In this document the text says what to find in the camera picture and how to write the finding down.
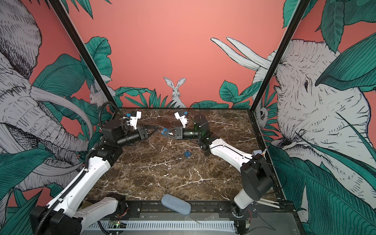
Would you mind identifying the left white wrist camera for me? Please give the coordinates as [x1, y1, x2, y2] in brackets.
[127, 111, 142, 130]

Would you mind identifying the black mounting rail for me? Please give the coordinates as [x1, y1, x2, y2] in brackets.
[105, 199, 295, 220]

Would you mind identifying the white tool on rail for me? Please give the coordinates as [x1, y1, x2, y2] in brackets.
[256, 198, 281, 209]

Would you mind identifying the blue grey toy box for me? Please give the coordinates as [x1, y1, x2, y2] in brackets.
[252, 149, 267, 156]

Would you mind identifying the black corrugated cable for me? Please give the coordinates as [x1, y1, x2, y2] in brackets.
[98, 101, 127, 130]

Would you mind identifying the white vented rail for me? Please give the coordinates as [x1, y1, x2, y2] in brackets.
[101, 220, 235, 232]

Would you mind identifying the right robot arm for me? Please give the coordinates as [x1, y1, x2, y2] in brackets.
[163, 112, 280, 215]

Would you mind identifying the blue grey pouch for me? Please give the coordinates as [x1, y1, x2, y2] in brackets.
[161, 194, 192, 215]

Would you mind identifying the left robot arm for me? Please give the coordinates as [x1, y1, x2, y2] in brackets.
[30, 118, 158, 235]

